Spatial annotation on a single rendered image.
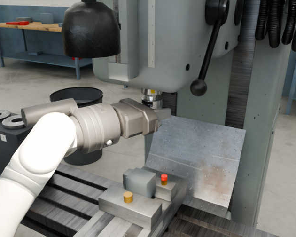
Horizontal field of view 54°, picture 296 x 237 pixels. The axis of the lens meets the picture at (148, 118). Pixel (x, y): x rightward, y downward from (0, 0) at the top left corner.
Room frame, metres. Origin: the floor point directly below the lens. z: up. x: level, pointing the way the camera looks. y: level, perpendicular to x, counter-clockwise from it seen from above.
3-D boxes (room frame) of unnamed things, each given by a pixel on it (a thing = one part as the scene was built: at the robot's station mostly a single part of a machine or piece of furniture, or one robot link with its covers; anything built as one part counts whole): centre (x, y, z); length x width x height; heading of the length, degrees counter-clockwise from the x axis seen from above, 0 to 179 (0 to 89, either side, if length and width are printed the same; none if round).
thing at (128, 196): (0.56, 0.05, 1.03); 0.02 x 0.02 x 0.02
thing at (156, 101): (0.60, -0.01, 1.26); 0.05 x 0.05 x 0.01
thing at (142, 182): (0.62, 0.02, 1.02); 0.06 x 0.05 x 0.06; 62
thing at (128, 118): (0.55, 0.06, 1.23); 0.13 x 0.12 x 0.10; 37
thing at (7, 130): (0.86, 0.46, 1.01); 0.22 x 0.12 x 0.20; 64
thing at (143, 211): (0.57, 0.04, 1.00); 0.15 x 0.06 x 0.04; 62
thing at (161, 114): (0.58, -0.03, 1.23); 0.06 x 0.02 x 0.03; 127
